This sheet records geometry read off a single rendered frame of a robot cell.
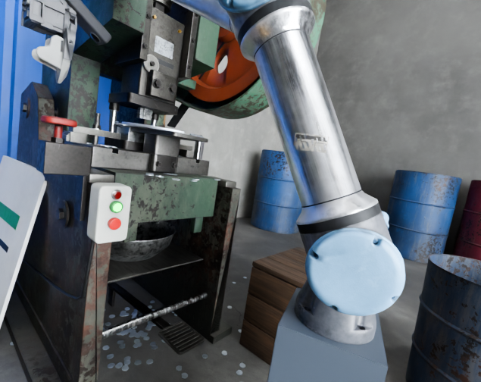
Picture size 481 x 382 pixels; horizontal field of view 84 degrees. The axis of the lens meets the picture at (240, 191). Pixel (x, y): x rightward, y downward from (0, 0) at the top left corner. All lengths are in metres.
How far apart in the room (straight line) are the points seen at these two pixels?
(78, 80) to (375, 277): 1.11
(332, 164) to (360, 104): 3.80
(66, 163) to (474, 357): 1.23
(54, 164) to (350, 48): 4.17
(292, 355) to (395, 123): 3.62
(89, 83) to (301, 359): 1.09
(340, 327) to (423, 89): 3.68
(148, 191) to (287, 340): 0.55
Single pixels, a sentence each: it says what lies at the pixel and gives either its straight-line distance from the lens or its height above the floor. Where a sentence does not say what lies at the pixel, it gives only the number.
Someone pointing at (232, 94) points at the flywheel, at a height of 1.00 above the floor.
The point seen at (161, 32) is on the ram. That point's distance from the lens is 1.08.
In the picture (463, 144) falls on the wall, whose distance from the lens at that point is 3.87.
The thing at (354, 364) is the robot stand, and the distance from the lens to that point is 0.55.
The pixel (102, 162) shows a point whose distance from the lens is 0.88.
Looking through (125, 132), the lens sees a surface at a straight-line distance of 1.04.
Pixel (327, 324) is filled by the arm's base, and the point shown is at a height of 0.47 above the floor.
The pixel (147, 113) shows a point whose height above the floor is 0.84.
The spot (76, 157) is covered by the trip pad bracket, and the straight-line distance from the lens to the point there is 0.74.
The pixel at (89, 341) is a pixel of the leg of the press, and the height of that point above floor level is 0.21.
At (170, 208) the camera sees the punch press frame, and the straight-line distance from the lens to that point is 0.91.
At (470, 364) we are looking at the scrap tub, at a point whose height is 0.24.
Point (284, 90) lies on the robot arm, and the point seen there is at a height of 0.83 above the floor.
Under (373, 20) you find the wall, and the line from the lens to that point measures 4.56.
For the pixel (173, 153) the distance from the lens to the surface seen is 0.95.
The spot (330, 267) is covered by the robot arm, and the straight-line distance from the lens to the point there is 0.36.
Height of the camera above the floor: 0.73
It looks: 7 degrees down
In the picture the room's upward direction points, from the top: 9 degrees clockwise
